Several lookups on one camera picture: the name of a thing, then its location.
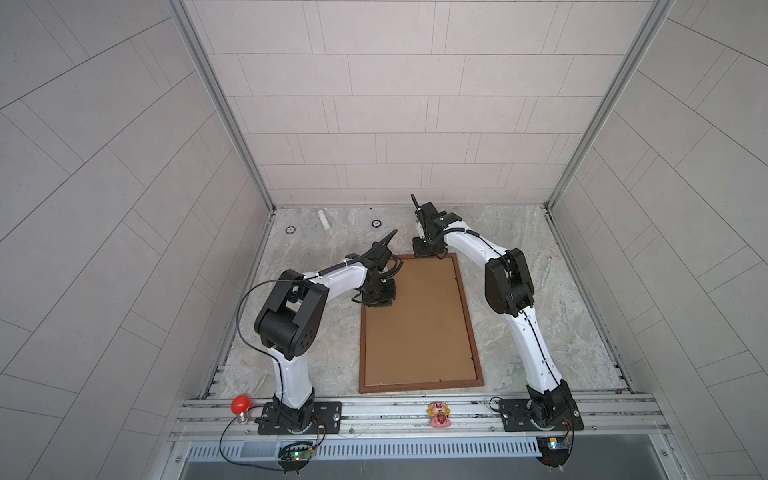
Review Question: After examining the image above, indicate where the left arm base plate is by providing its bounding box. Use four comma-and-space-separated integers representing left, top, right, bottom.
253, 399, 342, 435

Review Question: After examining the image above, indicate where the left circuit board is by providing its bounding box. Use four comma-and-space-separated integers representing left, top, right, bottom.
277, 441, 316, 472

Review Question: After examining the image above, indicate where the circuit board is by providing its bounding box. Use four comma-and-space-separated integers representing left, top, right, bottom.
277, 441, 316, 472
537, 437, 572, 468

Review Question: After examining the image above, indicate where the right circuit board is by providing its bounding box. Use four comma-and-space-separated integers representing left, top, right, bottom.
537, 437, 572, 468

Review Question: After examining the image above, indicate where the pink toy figurine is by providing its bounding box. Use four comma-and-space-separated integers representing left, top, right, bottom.
427, 401, 452, 429

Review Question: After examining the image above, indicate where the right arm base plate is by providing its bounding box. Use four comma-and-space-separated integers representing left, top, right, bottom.
496, 398, 584, 435

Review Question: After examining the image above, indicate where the brown wooden picture frame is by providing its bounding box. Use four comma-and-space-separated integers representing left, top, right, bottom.
358, 253, 486, 395

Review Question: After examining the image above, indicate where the brown backing board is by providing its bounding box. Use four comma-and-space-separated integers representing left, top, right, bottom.
364, 257, 480, 388

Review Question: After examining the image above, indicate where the white cylinder tube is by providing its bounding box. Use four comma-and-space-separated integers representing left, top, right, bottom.
317, 210, 331, 230

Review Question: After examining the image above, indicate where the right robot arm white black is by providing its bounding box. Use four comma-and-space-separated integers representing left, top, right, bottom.
412, 201, 584, 432

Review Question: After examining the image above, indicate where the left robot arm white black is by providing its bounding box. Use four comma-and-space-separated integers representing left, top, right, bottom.
254, 231, 403, 432

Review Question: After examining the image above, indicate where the red emergency stop button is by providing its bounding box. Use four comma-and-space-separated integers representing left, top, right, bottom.
230, 395, 252, 423

